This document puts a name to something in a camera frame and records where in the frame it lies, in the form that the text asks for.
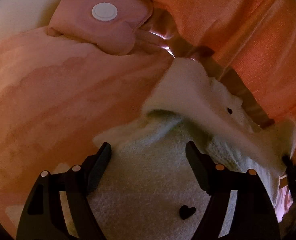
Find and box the white knit sweater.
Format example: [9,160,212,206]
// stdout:
[88,58,296,239]

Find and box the pink bed sheet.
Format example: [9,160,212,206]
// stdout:
[0,28,173,236]

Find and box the orange curtain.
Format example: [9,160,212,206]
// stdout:
[63,0,296,165]

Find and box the pink pillow with white button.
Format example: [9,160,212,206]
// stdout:
[47,0,153,55]

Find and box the brown wooden headboard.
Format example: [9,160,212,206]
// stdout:
[129,9,275,129]

